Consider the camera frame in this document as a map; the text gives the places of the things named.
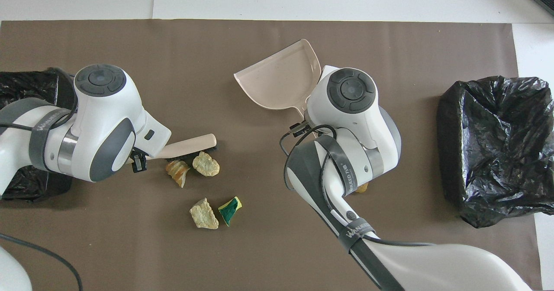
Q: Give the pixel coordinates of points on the green and yellow sponge piece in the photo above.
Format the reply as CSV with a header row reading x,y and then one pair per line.
x,y
229,212

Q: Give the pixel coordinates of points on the brown paper table mat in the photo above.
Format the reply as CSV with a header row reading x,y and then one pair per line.
x,y
130,44

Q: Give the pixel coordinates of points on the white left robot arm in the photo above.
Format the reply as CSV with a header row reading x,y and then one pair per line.
x,y
104,109

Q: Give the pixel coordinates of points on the pale bread chunk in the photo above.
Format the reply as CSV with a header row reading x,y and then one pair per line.
x,y
203,215
206,164

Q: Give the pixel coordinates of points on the pink plastic dustpan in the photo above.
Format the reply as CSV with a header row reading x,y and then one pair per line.
x,y
277,79

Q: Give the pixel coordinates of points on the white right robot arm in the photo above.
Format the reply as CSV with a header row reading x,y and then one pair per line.
x,y
376,113

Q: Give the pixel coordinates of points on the orange croissant piece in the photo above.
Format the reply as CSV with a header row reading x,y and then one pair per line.
x,y
177,173

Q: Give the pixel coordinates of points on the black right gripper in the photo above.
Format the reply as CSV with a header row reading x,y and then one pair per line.
x,y
301,129

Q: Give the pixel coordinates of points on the brown cork-like roll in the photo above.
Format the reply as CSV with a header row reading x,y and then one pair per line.
x,y
362,188

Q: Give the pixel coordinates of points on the flat black trash bag bin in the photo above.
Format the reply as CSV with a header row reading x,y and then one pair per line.
x,y
26,87

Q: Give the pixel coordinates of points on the open black trash bag bin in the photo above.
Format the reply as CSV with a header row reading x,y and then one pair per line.
x,y
489,152

